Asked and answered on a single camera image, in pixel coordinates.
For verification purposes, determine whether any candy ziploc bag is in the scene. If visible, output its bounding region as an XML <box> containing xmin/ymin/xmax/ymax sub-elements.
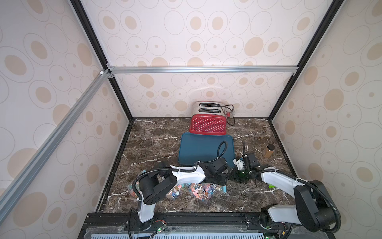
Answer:
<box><xmin>166</xmin><ymin>184</ymin><xmax>183</xmax><ymax>200</ymax></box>
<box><xmin>188</xmin><ymin>183</ymin><xmax>214</xmax><ymax>201</ymax></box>
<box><xmin>205</xmin><ymin>184</ymin><xmax>227</xmax><ymax>197</ymax></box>
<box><xmin>127</xmin><ymin>170</ymin><xmax>147</xmax><ymax>198</ymax></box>

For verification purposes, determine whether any teal rectangular tray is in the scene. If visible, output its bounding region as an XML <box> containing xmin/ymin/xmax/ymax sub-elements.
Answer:
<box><xmin>178</xmin><ymin>132</ymin><xmax>235</xmax><ymax>168</ymax></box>

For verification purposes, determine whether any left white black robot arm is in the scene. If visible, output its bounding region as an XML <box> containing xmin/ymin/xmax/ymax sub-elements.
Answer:
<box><xmin>132</xmin><ymin>158</ymin><xmax>229</xmax><ymax>224</ymax></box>

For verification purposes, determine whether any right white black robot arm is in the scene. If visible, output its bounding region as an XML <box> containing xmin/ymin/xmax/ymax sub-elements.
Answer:
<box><xmin>228</xmin><ymin>153</ymin><xmax>341</xmax><ymax>233</ymax></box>

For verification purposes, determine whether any brown bottle black cap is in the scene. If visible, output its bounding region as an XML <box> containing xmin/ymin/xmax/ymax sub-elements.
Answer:
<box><xmin>262</xmin><ymin>144</ymin><xmax>275</xmax><ymax>158</ymax></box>

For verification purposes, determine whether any red polka dot toaster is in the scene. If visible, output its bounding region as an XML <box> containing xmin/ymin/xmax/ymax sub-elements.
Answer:
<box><xmin>189</xmin><ymin>101</ymin><xmax>227</xmax><ymax>135</ymax></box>

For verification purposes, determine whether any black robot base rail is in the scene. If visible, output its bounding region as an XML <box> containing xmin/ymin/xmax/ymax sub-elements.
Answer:
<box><xmin>78</xmin><ymin>211</ymin><xmax>335</xmax><ymax>239</ymax></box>

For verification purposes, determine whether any horizontal aluminium frame bar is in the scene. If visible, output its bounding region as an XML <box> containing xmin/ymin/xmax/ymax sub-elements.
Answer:
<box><xmin>110</xmin><ymin>65</ymin><xmax>298</xmax><ymax>74</ymax></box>

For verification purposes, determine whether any left slanted aluminium frame bar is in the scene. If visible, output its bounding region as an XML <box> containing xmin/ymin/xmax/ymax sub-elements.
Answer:
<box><xmin>1</xmin><ymin>69</ymin><xmax>110</xmax><ymax>223</ymax></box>

